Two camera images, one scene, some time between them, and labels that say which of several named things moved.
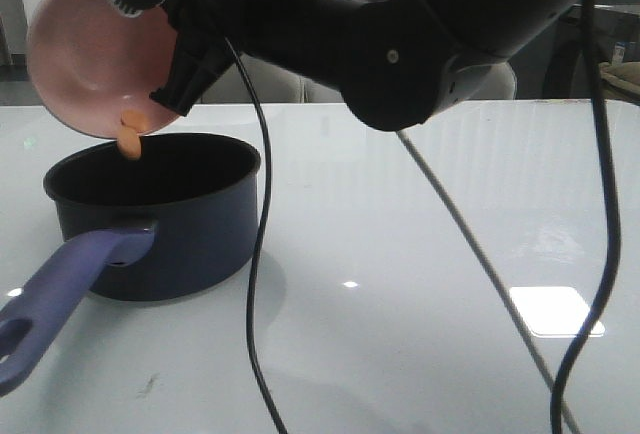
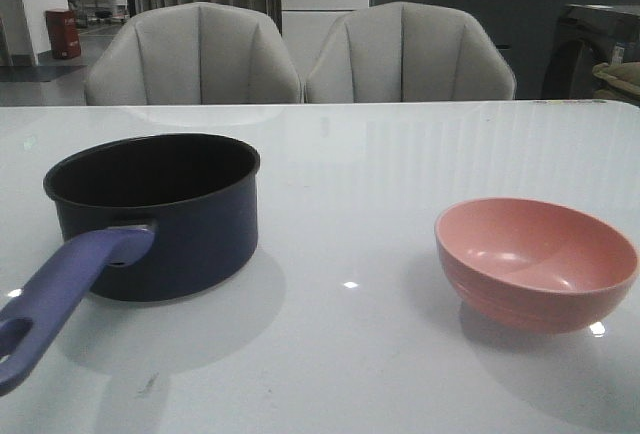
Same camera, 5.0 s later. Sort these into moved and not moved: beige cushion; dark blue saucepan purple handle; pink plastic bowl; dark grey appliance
Moved: pink plastic bowl
Not moved: beige cushion; dark blue saucepan purple handle; dark grey appliance
